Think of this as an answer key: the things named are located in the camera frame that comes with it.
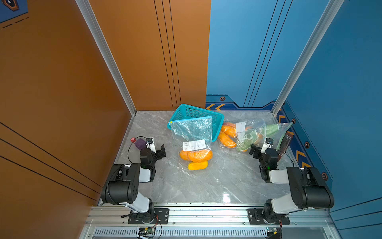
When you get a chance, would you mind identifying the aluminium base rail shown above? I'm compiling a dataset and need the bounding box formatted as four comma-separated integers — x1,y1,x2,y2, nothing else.
79,203,340,239

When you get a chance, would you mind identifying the dark red metronome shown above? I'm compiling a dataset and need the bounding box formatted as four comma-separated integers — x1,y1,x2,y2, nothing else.
278,132,294,159

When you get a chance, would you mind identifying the smooth orange basket mango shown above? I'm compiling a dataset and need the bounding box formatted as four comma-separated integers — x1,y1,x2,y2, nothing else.
187,149,213,162

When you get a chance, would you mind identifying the yellow top mango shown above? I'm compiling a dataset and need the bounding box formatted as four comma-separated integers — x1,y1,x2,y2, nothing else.
180,150,190,161

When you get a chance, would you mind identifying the clear green-zip bag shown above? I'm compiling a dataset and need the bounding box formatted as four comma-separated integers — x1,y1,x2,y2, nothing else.
235,119,292,151

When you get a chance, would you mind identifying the purple block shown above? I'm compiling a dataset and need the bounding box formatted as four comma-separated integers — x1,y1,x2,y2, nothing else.
134,137,147,150

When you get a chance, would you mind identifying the clear blue-zip bag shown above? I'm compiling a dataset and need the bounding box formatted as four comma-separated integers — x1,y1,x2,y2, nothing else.
220,119,266,152

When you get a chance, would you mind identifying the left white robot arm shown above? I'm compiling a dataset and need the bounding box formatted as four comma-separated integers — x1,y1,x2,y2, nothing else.
101,145,168,225

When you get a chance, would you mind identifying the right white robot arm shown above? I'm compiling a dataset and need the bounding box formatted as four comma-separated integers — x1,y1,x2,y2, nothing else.
247,144,335,225

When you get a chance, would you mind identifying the teal plastic basket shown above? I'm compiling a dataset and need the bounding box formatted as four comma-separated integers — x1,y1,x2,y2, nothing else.
167,104,225,143

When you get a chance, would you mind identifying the slim yellow mango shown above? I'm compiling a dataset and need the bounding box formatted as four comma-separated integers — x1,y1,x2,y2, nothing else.
188,161,208,171

